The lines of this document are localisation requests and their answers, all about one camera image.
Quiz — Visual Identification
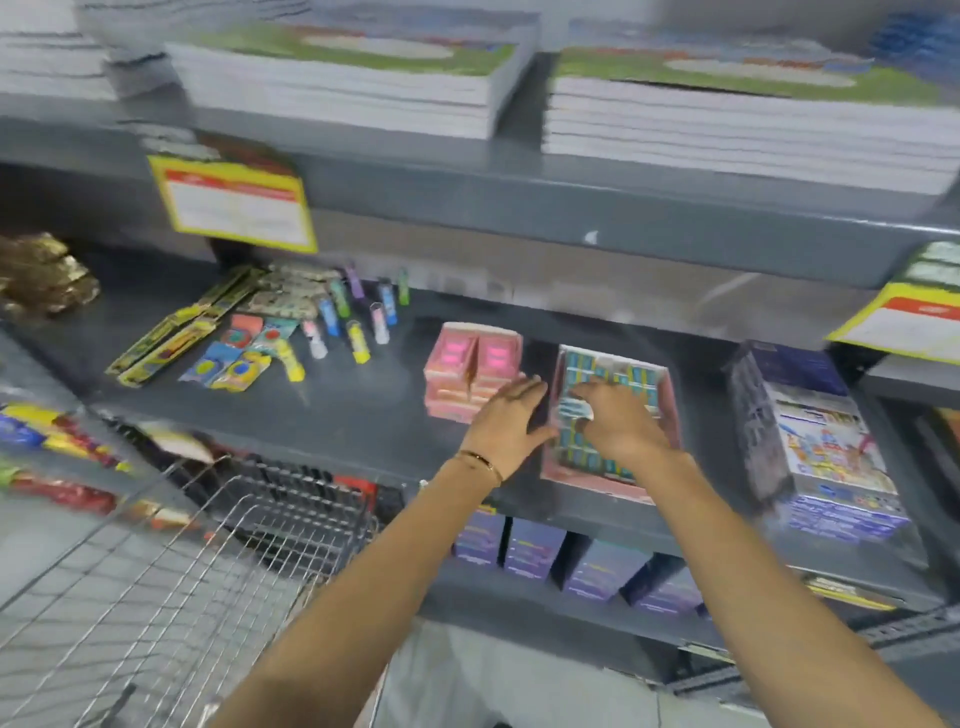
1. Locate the person's right hand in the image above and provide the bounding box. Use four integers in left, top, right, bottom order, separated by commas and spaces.
568, 378, 678, 471

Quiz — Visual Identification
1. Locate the person's left hand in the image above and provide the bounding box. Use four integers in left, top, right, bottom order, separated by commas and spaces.
457, 374, 561, 483

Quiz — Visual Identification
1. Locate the person's left forearm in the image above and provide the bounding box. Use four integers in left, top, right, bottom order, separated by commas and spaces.
206, 450, 504, 728

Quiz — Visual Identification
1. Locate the person's right forearm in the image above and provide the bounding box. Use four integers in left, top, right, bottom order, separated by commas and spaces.
626, 448, 950, 728

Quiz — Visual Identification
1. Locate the pink tray of blue erasers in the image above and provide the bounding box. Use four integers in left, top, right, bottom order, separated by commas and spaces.
540, 344, 682, 506

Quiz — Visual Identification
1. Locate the stack of pink boxes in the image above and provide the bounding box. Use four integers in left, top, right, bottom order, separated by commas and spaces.
423, 321, 526, 426

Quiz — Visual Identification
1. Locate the purple box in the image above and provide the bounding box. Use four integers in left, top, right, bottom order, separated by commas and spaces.
451, 504, 508, 569
561, 536, 652, 603
502, 516, 568, 583
624, 556, 710, 620

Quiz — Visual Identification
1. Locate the group of coloured glue sticks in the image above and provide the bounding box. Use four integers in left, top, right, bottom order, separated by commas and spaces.
273, 261, 412, 384

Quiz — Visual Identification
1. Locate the blue printed cardboard box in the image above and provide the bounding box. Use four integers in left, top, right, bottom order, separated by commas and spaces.
726, 341, 912, 545

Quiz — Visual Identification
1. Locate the grey metal shelf unit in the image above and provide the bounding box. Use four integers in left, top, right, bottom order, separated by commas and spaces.
0, 52, 960, 706

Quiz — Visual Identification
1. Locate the pile of colourful blister packs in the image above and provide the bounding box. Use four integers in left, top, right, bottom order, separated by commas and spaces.
178, 262, 340, 393

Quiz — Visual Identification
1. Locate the stack of green cover notebooks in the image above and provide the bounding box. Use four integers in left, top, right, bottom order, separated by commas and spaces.
541, 18, 960, 198
163, 6, 543, 141

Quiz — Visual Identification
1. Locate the flat yellow packet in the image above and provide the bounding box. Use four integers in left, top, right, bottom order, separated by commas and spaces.
801, 573, 901, 612

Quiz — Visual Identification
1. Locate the yellow price label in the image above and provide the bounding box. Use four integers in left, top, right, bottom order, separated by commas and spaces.
826, 281, 960, 366
147, 154, 319, 255

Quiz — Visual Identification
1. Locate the yellow pencil pack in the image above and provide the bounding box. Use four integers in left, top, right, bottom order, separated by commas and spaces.
117, 318, 219, 390
105, 264, 252, 376

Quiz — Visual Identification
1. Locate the row of colourful snack packets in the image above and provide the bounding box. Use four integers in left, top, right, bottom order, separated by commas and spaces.
0, 401, 219, 534

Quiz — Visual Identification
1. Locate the crumpled gold foil item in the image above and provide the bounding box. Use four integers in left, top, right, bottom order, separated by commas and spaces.
0, 232, 102, 320

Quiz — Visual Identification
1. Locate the stack of white notebooks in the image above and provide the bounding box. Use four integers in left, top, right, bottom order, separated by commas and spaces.
0, 0, 177, 102

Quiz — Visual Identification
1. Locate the thin gold bracelet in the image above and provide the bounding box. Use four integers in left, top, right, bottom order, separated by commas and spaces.
454, 450, 504, 485

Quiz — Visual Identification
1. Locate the wire shopping basket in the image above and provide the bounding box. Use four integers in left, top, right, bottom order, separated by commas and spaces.
0, 450, 384, 728

